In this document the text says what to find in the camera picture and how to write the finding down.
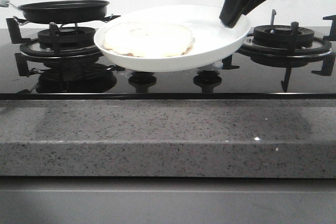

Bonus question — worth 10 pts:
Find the white round plate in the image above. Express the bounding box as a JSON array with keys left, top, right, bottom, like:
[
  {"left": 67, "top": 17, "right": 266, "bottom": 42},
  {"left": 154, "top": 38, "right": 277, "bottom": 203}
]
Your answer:
[{"left": 94, "top": 5, "right": 250, "bottom": 72}]

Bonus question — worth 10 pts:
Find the white fried egg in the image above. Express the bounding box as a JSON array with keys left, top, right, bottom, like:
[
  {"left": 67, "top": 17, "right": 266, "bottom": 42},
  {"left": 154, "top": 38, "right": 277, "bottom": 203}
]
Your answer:
[{"left": 103, "top": 22, "right": 195, "bottom": 58}]

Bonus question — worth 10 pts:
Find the black frying pan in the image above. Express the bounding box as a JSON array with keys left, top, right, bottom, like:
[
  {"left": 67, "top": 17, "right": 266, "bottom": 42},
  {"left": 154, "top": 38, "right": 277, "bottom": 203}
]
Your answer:
[{"left": 17, "top": 0, "right": 109, "bottom": 21}]

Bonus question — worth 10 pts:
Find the black right gas burner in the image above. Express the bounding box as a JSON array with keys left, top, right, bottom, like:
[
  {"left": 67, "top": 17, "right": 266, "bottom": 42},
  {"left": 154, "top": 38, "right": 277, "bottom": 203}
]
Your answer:
[{"left": 253, "top": 25, "right": 314, "bottom": 48}]

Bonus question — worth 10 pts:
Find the black gas burner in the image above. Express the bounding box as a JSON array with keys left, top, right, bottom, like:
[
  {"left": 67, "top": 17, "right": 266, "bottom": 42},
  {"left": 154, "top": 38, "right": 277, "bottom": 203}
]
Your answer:
[
  {"left": 37, "top": 27, "right": 96, "bottom": 49},
  {"left": 253, "top": 25, "right": 314, "bottom": 48}
]

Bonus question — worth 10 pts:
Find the black right pan support grate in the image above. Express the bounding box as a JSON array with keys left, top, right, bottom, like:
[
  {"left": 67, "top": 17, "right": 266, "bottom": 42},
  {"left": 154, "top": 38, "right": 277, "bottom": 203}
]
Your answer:
[{"left": 215, "top": 16, "right": 335, "bottom": 95}]

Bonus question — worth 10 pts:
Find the black pan support grate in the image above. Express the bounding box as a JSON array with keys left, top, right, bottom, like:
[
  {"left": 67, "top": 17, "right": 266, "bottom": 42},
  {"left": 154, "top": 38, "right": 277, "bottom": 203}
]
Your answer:
[
  {"left": 215, "top": 16, "right": 335, "bottom": 95},
  {"left": 5, "top": 15, "right": 125, "bottom": 78}
]

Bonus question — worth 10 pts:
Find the silver right stove knob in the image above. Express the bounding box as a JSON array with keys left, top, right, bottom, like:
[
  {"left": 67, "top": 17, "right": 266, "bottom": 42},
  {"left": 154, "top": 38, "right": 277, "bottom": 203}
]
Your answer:
[{"left": 207, "top": 61, "right": 223, "bottom": 71}]

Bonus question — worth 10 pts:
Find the black left gas burner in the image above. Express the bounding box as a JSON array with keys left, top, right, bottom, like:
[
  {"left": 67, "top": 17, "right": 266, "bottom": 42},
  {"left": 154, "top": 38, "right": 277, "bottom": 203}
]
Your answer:
[{"left": 37, "top": 27, "right": 96, "bottom": 49}]

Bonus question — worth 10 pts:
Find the black glass gas cooktop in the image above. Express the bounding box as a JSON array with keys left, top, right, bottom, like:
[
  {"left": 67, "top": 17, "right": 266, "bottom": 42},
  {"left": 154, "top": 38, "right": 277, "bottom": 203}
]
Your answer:
[{"left": 1, "top": 29, "right": 335, "bottom": 100}]

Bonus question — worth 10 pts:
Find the black left pan support grate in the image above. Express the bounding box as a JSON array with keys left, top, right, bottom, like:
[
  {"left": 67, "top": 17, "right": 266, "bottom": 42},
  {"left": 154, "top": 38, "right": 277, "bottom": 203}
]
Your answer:
[{"left": 5, "top": 15, "right": 125, "bottom": 78}]

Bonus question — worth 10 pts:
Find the grey cabinet drawer front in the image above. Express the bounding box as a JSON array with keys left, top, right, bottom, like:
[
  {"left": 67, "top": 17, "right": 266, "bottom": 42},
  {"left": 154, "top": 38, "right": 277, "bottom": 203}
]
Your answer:
[{"left": 1, "top": 177, "right": 335, "bottom": 223}]

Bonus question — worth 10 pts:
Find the chrome wire pan stand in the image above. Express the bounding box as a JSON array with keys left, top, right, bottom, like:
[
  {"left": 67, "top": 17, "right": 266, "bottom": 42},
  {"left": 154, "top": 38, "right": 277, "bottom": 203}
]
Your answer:
[{"left": 12, "top": 14, "right": 121, "bottom": 26}]

